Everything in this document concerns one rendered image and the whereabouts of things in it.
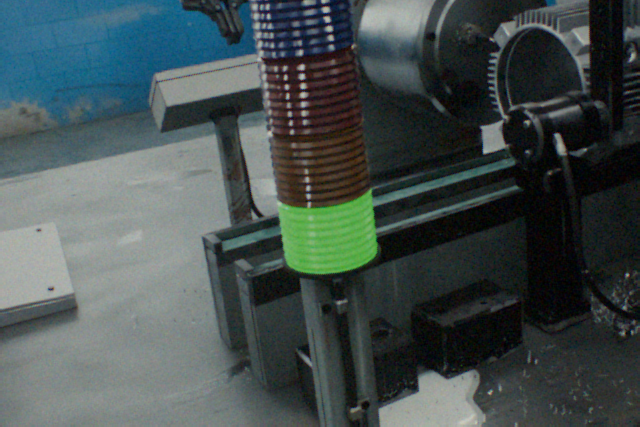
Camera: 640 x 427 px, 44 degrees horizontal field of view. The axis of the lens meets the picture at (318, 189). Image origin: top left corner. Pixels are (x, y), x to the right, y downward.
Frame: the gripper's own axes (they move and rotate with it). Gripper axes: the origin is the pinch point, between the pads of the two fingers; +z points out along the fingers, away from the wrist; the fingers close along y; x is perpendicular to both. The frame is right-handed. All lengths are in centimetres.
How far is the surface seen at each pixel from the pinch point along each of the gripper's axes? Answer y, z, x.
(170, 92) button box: -12.3, 9.7, -3.5
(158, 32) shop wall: 129, -277, 444
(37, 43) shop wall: 38, -287, 447
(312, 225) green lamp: -20, 43, -46
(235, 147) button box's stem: -4.6, 16.1, 3.1
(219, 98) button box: -6.5, 11.7, -3.1
